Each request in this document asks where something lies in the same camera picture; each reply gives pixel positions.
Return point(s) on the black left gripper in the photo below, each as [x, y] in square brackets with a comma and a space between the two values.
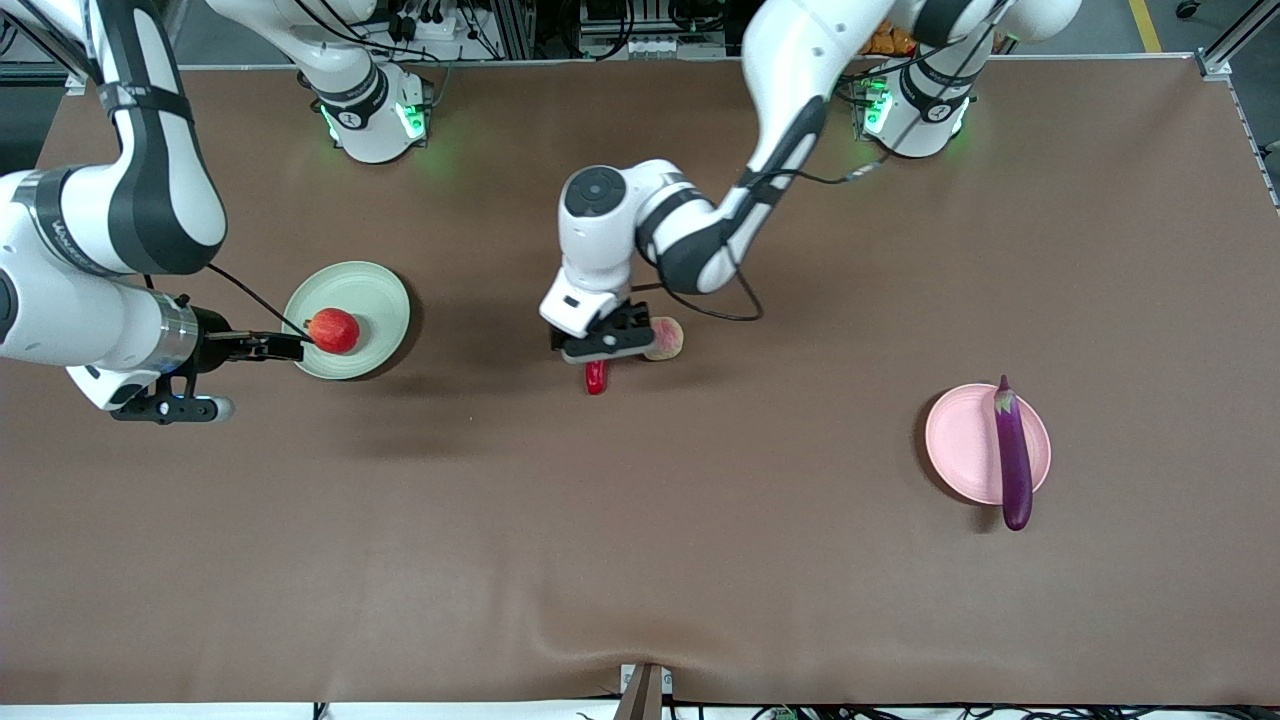
[632, 319]

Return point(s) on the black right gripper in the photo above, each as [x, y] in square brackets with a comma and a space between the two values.
[214, 335]

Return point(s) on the pink yellow peach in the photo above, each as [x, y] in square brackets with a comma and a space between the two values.
[668, 340]

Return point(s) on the red chili pepper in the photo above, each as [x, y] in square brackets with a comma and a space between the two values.
[596, 378]

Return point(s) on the red pomegranate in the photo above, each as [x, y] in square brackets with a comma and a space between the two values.
[334, 331]

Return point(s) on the purple eggplant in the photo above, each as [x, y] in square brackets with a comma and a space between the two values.
[1014, 450]

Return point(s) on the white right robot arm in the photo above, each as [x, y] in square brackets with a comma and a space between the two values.
[80, 320]

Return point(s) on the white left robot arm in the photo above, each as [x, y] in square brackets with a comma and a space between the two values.
[600, 240]

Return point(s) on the pale green plate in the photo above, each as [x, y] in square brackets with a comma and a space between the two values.
[375, 295]

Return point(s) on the brown tablecloth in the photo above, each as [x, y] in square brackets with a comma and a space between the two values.
[700, 560]

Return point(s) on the white power strip with plugs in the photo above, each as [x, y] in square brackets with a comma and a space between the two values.
[425, 25]

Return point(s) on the pink plate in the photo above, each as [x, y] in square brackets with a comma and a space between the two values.
[965, 440]

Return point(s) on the orange packaged goods pile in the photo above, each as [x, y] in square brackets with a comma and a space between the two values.
[890, 42]

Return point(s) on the grey table edge bracket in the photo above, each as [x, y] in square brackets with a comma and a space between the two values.
[643, 692]

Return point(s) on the aluminium frame rail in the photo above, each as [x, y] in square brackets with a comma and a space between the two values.
[30, 30]
[1215, 65]

